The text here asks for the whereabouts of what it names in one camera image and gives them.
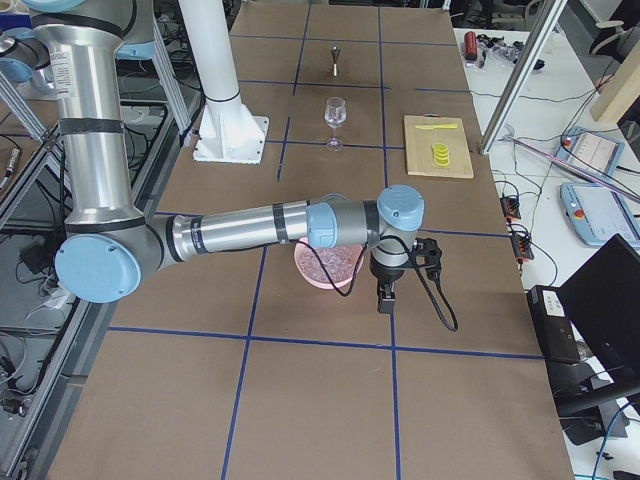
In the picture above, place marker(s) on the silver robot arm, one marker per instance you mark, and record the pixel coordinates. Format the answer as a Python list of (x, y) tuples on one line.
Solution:
[(111, 247)]

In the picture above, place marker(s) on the yellow plastic knife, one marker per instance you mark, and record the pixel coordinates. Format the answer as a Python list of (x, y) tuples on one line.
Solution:
[(441, 126)]

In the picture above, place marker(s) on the wooden plank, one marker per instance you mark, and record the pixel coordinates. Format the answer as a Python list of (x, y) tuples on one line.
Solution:
[(621, 92)]

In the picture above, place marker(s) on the clear ice cubes pile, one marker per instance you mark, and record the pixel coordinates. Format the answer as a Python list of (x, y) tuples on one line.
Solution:
[(338, 261)]

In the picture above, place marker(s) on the clear wine glass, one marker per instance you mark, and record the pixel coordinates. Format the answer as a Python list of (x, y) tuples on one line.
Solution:
[(335, 116)]

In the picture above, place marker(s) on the bamboo cutting board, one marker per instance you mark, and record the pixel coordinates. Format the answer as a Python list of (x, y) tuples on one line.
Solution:
[(419, 153)]

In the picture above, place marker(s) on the grey office chair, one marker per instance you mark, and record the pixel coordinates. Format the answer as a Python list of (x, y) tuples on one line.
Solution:
[(618, 42)]

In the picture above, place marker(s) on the aluminium frame beam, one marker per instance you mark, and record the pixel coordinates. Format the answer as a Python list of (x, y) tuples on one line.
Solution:
[(547, 19)]

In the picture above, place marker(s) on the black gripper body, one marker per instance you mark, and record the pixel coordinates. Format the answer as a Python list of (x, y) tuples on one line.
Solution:
[(385, 273)]

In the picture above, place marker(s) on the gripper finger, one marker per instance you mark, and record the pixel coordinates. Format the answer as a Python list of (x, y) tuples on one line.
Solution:
[(386, 303)]

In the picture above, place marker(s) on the steel double jigger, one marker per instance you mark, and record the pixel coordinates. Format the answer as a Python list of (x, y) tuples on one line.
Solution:
[(335, 52)]

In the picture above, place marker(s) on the teach pendant lower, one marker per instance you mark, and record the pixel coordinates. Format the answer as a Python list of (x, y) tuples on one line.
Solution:
[(597, 214)]

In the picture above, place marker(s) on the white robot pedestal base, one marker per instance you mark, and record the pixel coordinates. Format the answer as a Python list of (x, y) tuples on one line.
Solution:
[(228, 132)]

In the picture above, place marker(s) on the black box device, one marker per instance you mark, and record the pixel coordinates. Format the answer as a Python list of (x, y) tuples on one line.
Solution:
[(553, 329)]

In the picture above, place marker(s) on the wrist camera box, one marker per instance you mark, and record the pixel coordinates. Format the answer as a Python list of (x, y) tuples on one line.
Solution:
[(428, 254)]

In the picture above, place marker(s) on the red cylinder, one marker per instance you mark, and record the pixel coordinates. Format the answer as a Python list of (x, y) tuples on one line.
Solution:
[(470, 47)]

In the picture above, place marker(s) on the teach pendant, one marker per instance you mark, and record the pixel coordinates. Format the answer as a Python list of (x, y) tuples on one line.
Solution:
[(594, 152), (597, 214)]

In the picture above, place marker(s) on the pink bowl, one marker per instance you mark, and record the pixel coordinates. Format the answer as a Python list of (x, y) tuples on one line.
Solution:
[(323, 267)]

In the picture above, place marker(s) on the teach pendant upper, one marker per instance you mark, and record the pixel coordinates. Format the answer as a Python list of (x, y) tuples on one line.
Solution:
[(594, 152)]

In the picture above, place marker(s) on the black monitor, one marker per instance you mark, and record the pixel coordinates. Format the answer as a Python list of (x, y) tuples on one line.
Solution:
[(602, 301)]

